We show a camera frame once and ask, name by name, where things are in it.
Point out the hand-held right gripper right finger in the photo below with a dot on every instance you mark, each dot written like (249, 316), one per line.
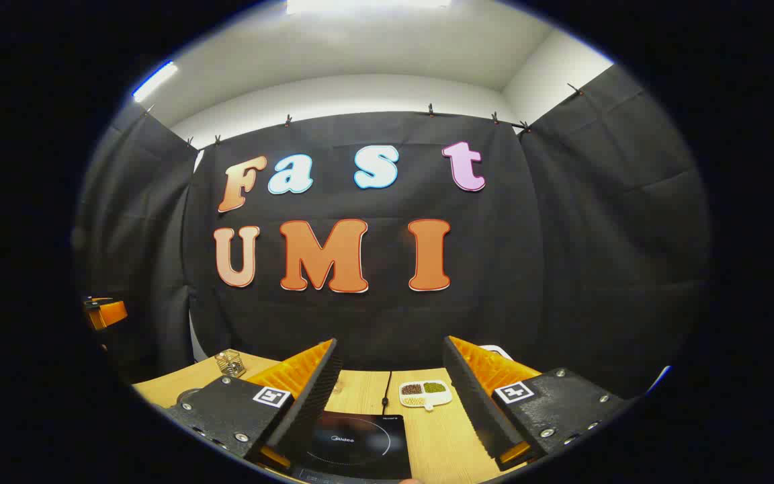
(474, 403)

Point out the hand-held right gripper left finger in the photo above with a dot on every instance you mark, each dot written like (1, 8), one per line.
(306, 410)

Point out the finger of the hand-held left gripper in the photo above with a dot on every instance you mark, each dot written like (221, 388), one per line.
(110, 313)

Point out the black induction cooktop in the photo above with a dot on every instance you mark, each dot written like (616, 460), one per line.
(360, 447)

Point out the white toaster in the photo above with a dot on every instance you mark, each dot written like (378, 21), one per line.
(498, 351)

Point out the black backdrop cloth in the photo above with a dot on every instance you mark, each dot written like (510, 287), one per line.
(373, 323)

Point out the ceiling light panel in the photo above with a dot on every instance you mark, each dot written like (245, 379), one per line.
(367, 5)

